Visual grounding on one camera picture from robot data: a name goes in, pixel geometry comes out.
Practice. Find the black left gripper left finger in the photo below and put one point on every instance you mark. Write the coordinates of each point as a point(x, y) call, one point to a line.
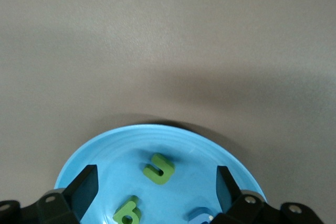
point(76, 200)

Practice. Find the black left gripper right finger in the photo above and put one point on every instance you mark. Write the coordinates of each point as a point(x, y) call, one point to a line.
point(232, 204)

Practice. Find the blue foam letter m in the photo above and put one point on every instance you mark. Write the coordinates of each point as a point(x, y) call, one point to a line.
point(199, 214)

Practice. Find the green foam letter q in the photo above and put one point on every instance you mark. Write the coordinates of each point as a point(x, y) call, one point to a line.
point(130, 204)

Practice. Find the green foam letter n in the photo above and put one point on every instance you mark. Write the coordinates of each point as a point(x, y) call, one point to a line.
point(168, 171)

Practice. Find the blue plate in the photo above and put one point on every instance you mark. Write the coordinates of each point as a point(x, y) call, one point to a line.
point(183, 150)

